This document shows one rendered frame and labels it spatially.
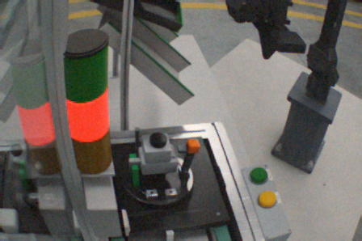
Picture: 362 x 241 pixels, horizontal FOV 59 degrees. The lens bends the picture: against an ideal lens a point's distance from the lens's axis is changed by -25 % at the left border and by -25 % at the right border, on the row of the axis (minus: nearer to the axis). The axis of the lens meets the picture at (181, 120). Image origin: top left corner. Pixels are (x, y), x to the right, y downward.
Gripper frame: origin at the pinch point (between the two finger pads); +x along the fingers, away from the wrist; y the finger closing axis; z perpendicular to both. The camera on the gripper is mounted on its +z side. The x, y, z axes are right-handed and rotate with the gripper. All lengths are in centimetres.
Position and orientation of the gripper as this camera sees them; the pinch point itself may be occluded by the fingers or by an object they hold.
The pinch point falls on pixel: (267, 44)
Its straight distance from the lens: 70.8
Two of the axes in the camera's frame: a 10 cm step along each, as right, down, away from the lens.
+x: -0.7, 7.4, 6.7
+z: -9.8, 0.9, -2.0
